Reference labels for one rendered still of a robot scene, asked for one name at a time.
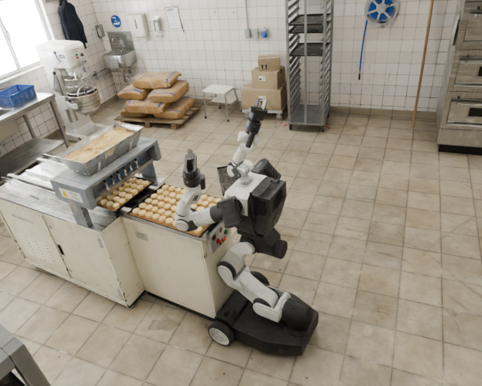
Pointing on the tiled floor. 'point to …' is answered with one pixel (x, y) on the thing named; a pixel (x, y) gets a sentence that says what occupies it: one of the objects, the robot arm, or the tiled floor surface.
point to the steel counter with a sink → (1, 122)
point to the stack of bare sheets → (224, 179)
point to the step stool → (221, 96)
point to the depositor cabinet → (73, 240)
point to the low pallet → (160, 119)
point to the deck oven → (470, 83)
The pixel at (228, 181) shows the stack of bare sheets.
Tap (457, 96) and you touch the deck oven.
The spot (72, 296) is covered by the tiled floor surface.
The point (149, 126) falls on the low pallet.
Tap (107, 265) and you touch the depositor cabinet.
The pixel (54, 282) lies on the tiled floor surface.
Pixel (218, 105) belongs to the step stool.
